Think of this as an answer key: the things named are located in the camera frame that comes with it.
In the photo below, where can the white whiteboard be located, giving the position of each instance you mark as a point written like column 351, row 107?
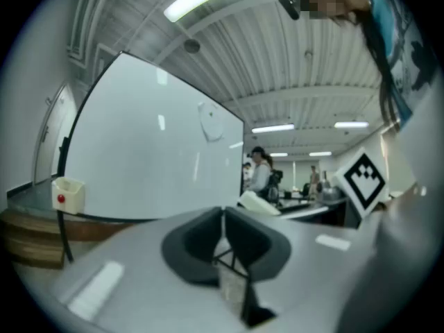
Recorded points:
column 138, row 151

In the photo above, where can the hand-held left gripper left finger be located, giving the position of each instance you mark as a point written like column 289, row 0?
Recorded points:
column 177, row 252

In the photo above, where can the grey door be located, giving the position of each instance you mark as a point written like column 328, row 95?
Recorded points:
column 55, row 134

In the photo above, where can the black metal rack frame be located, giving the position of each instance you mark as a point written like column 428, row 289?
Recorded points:
column 66, row 234

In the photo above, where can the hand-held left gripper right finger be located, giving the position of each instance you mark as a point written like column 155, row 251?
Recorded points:
column 267, row 252

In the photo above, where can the black head-worn camera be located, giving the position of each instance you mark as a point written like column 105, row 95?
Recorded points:
column 289, row 5

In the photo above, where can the round ceiling fixture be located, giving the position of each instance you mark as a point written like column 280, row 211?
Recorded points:
column 191, row 45

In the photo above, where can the white paper sheet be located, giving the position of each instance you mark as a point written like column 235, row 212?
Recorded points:
column 211, row 127

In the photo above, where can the person's blue printed shirt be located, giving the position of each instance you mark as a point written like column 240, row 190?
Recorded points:
column 385, row 5

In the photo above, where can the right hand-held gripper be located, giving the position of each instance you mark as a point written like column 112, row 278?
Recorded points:
column 364, row 182

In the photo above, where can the beige marker holder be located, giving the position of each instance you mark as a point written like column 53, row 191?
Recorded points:
column 69, row 194

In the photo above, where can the wooden steps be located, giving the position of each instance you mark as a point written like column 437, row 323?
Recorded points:
column 31, row 241

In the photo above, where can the red round magnet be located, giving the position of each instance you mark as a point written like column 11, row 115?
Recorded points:
column 61, row 198

